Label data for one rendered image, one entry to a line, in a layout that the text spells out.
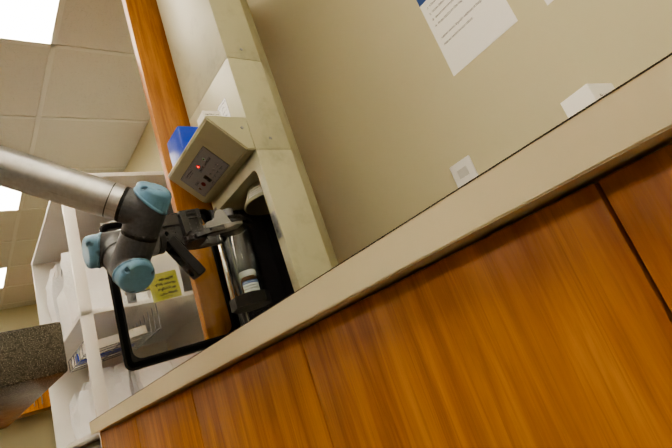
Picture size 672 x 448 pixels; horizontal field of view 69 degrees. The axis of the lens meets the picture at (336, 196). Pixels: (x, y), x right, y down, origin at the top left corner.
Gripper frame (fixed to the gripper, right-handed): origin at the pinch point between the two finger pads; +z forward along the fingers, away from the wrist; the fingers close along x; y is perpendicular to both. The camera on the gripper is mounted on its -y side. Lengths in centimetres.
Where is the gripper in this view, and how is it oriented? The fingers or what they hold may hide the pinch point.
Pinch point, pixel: (232, 233)
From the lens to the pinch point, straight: 131.0
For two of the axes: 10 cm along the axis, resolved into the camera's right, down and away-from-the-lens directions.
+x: -5.4, 4.5, 7.1
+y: -3.8, -8.8, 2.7
